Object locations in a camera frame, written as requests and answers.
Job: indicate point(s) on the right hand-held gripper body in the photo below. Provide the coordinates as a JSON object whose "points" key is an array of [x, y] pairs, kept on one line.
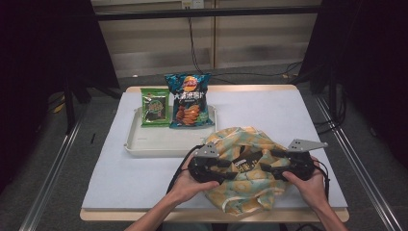
{"points": [[301, 163]]}

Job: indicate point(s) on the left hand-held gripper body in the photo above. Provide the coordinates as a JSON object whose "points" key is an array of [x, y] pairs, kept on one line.
{"points": [[202, 166]]}

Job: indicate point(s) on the black snack packet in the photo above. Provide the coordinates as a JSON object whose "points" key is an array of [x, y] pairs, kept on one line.
{"points": [[248, 161]]}

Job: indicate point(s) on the orange patterned fabric bag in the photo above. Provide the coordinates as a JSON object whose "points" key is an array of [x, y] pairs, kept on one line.
{"points": [[253, 189]]}

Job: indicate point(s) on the white plastic tray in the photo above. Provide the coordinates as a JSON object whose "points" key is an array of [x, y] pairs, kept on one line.
{"points": [[160, 141]]}

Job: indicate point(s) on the blue potato chip bag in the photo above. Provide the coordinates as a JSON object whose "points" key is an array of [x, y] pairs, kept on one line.
{"points": [[189, 102]]}

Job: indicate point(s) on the green seaweed snack packet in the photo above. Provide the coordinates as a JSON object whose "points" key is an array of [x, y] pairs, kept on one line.
{"points": [[155, 107]]}

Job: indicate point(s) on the person's right hand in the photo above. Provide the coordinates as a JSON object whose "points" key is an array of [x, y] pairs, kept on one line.
{"points": [[306, 189]]}

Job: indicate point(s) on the person's left hand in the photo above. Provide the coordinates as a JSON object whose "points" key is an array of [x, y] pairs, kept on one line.
{"points": [[186, 189]]}

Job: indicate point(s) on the white table mat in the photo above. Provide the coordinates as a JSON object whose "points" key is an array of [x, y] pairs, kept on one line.
{"points": [[128, 183]]}

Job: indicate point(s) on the small black floor object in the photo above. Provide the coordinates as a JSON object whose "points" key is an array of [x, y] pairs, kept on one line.
{"points": [[93, 138]]}

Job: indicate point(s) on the dark curtain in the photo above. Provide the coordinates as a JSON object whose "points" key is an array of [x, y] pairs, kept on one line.
{"points": [[38, 64], [372, 64]]}

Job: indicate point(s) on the black metal stand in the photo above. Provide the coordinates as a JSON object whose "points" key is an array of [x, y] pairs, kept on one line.
{"points": [[69, 106]]}

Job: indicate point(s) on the black horizontal metal bar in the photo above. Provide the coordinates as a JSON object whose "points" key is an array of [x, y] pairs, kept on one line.
{"points": [[205, 12]]}

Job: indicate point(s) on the yellow floor tape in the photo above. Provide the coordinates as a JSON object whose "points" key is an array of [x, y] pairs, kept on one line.
{"points": [[59, 108]]}

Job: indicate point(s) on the metal floor rail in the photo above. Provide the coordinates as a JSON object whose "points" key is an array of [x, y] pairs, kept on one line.
{"points": [[362, 179], [48, 186]]}

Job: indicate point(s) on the white wall socket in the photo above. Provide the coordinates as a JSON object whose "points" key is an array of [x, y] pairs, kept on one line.
{"points": [[192, 4]]}

